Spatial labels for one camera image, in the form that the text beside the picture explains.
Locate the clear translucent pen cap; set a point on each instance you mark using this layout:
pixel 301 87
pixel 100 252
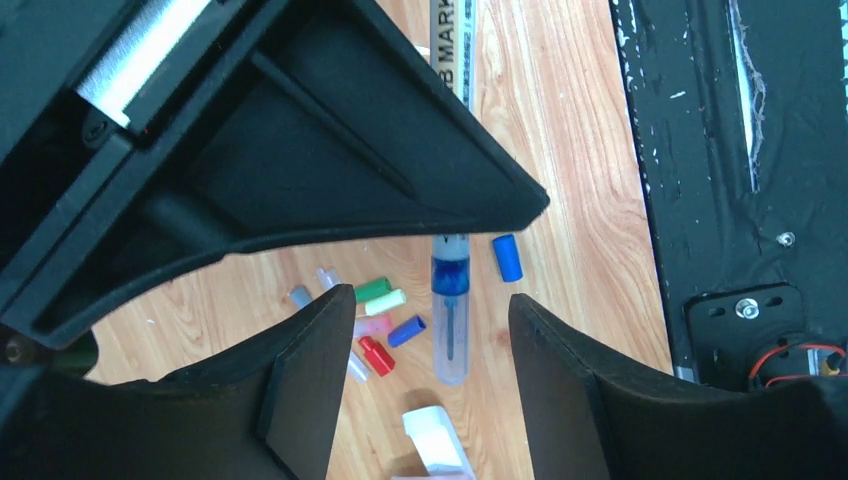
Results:
pixel 357 368

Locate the pale green pen cap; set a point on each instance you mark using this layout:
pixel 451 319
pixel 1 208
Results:
pixel 385 303

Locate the purple pen cap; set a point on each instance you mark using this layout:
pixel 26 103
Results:
pixel 407 330

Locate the white clothes rack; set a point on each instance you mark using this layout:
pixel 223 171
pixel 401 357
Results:
pixel 437 444

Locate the blue pen cap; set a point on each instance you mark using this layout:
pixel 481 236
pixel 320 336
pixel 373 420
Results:
pixel 507 256

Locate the grey pen cap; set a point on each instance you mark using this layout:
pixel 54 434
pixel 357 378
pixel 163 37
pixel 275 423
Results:
pixel 300 297

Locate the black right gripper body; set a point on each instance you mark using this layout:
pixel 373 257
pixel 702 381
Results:
pixel 142 140

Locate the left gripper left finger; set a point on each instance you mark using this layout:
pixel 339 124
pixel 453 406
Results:
pixel 265 408

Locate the pink translucent pen cap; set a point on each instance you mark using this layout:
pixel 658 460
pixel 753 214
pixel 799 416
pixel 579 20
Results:
pixel 372 326

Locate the red pen cap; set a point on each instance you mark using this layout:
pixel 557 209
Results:
pixel 377 356

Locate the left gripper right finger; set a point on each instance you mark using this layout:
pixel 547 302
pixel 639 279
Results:
pixel 592 412

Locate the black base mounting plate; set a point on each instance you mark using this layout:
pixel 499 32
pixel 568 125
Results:
pixel 739 116

